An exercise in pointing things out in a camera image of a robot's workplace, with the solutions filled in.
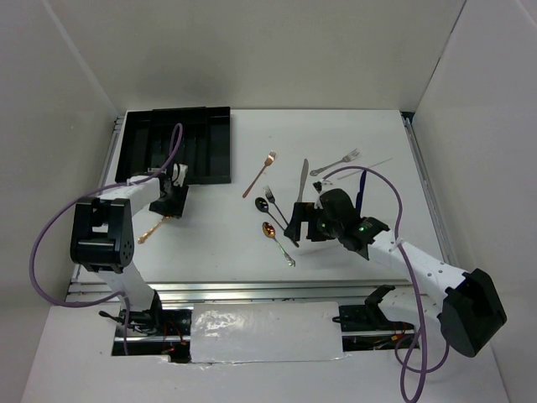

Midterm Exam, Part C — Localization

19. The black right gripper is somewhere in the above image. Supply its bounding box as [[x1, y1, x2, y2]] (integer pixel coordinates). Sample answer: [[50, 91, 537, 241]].
[[284, 201, 343, 242]]

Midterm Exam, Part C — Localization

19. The rainbow iridescent ornate spoon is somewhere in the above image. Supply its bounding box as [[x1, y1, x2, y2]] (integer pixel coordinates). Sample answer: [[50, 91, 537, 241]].
[[262, 222, 296, 267]]

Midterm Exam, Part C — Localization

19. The silver ornate table knife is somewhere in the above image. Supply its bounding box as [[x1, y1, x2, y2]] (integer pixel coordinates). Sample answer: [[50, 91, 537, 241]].
[[296, 159, 309, 202]]

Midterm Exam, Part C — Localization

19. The gold ornate spoon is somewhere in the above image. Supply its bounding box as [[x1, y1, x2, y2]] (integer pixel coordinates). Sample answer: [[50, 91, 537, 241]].
[[138, 217, 169, 244]]

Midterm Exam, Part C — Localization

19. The copper rose gold fork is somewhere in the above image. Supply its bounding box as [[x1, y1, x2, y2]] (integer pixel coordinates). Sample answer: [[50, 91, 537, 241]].
[[242, 150, 277, 198]]

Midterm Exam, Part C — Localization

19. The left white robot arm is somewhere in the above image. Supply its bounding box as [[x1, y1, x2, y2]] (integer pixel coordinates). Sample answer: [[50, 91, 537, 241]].
[[70, 164, 189, 335]]

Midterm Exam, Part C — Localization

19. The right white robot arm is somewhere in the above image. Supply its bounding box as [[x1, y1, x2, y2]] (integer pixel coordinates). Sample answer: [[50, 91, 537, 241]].
[[284, 188, 507, 358]]

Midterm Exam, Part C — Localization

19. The dark blue serrated knife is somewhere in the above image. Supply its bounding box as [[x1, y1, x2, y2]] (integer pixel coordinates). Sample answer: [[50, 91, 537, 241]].
[[355, 170, 367, 212]]

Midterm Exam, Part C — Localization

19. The black cutlery organizer tray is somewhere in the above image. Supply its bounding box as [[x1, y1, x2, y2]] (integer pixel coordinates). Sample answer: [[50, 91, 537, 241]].
[[115, 107, 231, 185]]

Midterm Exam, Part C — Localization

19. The silver ornate fork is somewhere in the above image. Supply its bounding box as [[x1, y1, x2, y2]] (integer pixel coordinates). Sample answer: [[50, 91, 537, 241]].
[[310, 149, 360, 176]]

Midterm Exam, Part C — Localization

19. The white chopstick far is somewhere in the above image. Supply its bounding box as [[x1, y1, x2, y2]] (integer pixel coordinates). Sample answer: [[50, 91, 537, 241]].
[[337, 158, 394, 181]]

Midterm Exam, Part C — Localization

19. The white foil-edged front panel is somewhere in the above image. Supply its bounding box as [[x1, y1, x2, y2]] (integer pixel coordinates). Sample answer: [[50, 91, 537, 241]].
[[190, 301, 345, 364]]

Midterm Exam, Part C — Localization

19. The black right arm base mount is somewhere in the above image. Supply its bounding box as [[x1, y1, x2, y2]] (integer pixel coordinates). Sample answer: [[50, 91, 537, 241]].
[[332, 285, 407, 332]]

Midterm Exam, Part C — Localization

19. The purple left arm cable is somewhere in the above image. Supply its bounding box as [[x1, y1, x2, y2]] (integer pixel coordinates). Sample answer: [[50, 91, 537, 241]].
[[31, 123, 185, 356]]

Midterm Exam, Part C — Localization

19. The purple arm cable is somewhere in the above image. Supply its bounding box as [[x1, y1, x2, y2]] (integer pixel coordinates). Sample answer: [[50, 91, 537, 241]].
[[31, 123, 185, 356], [318, 165, 451, 402]]

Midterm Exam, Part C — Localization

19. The aluminium right side rail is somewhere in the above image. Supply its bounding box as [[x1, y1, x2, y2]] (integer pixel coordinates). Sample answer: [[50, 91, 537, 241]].
[[400, 112, 459, 266]]

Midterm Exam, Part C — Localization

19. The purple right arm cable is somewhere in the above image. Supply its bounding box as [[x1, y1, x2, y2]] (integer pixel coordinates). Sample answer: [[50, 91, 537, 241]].
[[318, 165, 451, 402]]

